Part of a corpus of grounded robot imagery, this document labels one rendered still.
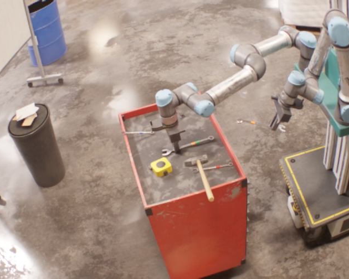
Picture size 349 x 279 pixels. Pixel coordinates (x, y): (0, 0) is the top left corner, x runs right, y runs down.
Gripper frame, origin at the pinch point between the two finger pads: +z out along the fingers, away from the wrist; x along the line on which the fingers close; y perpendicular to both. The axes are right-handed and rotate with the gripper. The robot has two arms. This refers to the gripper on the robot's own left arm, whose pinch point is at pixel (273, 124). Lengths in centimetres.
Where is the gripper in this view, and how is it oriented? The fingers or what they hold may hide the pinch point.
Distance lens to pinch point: 197.6
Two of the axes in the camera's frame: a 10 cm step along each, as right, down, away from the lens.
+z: -2.7, 6.7, 7.0
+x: 0.5, 7.3, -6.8
